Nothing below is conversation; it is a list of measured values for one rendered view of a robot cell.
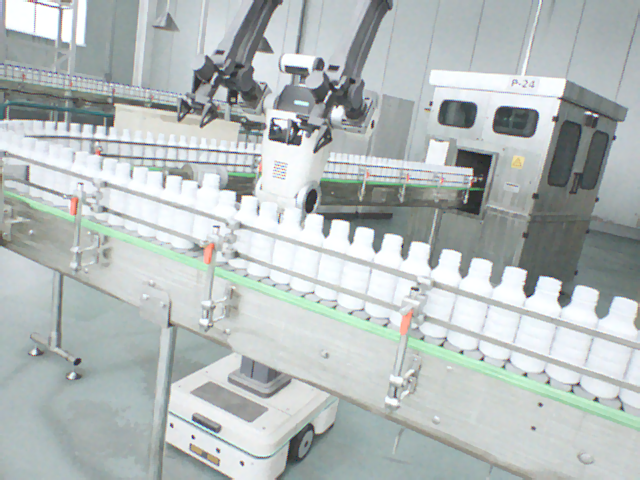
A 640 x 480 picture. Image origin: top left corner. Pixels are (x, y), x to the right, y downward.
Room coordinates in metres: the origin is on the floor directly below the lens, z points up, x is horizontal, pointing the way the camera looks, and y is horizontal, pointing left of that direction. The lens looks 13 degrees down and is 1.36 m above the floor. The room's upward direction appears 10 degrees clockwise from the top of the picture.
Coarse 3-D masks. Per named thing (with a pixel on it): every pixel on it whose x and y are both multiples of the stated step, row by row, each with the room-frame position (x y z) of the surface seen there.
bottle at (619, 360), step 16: (624, 304) 0.79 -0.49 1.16; (608, 320) 0.80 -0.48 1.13; (624, 320) 0.78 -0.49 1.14; (624, 336) 0.77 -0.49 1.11; (592, 352) 0.80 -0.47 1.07; (608, 352) 0.78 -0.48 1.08; (624, 352) 0.77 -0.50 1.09; (592, 368) 0.79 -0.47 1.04; (608, 368) 0.78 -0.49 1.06; (624, 368) 0.78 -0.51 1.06; (592, 384) 0.78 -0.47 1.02; (608, 384) 0.77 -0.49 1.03
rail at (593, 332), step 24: (48, 168) 1.43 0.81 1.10; (48, 192) 1.42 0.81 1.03; (120, 216) 1.29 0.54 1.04; (216, 216) 1.15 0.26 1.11; (192, 240) 1.17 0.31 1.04; (288, 240) 1.06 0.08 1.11; (264, 264) 1.08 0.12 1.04; (360, 264) 0.98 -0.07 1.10; (336, 288) 1.00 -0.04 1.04; (456, 288) 0.89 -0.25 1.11; (528, 312) 0.83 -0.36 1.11; (480, 336) 0.86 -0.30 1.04; (600, 336) 0.78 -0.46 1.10; (552, 360) 0.81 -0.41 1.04; (624, 384) 0.76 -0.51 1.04
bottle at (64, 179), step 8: (64, 152) 1.43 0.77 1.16; (72, 152) 1.44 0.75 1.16; (64, 160) 1.43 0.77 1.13; (72, 160) 1.44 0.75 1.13; (64, 168) 1.42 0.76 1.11; (56, 176) 1.42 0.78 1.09; (64, 176) 1.42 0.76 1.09; (56, 184) 1.42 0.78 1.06; (64, 184) 1.42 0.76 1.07; (64, 192) 1.42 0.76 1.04; (56, 200) 1.41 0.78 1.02; (64, 200) 1.42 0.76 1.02
